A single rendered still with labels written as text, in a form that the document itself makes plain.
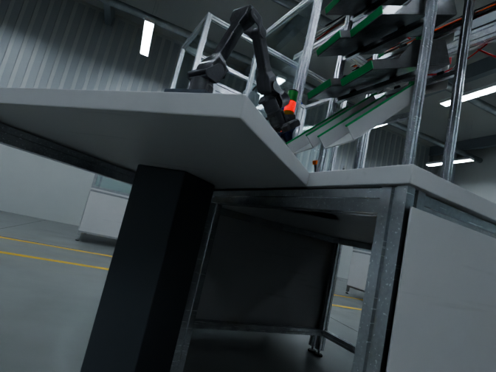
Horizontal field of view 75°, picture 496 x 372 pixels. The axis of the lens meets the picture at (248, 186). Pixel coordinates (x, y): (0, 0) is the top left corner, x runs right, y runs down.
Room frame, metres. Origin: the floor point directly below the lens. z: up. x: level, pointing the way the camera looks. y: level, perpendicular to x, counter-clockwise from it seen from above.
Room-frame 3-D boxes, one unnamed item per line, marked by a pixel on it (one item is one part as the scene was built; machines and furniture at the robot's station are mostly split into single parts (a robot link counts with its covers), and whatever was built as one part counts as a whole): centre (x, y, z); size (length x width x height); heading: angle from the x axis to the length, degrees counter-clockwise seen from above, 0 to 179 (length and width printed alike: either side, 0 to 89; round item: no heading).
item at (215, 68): (0.92, 0.20, 1.15); 0.09 x 0.07 x 0.06; 52
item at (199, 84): (0.91, 0.20, 1.09); 0.07 x 0.07 x 0.06; 65
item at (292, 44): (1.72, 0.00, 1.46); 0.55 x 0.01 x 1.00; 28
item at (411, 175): (1.44, -0.49, 0.85); 1.50 x 1.41 x 0.03; 28
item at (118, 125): (0.89, 0.16, 0.84); 0.90 x 0.70 x 0.03; 155
